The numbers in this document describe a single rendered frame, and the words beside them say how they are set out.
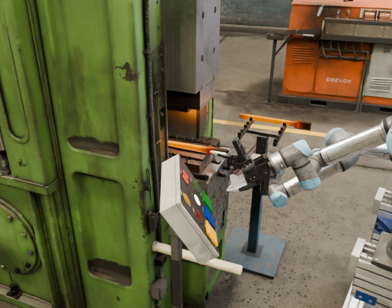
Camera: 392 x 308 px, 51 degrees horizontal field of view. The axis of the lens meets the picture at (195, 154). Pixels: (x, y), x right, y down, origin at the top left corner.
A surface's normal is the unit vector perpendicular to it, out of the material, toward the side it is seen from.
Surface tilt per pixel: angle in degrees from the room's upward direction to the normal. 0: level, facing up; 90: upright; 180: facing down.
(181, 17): 90
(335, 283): 0
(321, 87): 90
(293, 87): 90
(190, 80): 90
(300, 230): 0
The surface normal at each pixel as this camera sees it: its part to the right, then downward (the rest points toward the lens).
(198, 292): -0.37, 0.44
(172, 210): 0.05, 0.47
